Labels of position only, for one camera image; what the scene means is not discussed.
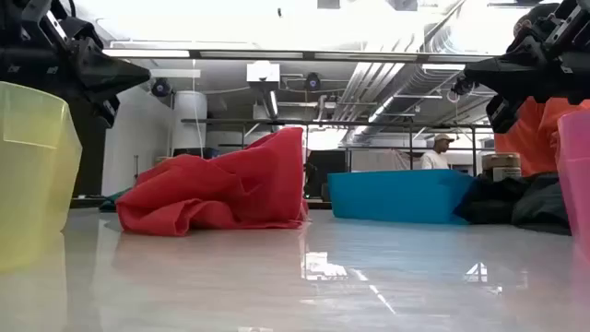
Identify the person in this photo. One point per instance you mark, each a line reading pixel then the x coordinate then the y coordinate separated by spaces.
pixel 525 143
pixel 435 159

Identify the black ceiling camera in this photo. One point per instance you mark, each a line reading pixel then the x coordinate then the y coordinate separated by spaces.
pixel 161 87
pixel 312 81

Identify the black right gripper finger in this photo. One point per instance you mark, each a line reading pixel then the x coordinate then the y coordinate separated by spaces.
pixel 516 76
pixel 502 113

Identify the white cylindrical tank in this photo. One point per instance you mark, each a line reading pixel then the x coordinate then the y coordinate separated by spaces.
pixel 189 120

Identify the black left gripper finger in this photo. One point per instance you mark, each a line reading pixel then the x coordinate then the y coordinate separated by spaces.
pixel 108 113
pixel 110 74

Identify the yellow translucent plastic bin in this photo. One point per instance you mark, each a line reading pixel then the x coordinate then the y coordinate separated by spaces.
pixel 32 175

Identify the black background table frame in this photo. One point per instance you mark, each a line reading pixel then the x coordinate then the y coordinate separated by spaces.
pixel 322 122

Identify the black cloth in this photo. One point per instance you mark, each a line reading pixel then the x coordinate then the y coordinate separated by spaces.
pixel 521 203

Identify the teal cloth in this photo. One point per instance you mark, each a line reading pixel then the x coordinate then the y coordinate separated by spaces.
pixel 113 200

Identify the white hanging box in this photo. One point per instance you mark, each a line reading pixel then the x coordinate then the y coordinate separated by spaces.
pixel 263 72

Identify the overhead aluminium frame beam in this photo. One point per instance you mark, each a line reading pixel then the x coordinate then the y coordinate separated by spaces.
pixel 299 56

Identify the red cloth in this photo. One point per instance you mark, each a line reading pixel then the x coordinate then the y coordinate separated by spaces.
pixel 221 193

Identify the pink translucent plastic bin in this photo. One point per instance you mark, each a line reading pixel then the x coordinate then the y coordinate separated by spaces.
pixel 578 184

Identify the black hanging device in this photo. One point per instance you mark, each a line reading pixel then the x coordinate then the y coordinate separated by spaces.
pixel 462 86

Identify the blue plastic bin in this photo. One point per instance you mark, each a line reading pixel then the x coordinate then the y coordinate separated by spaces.
pixel 396 196

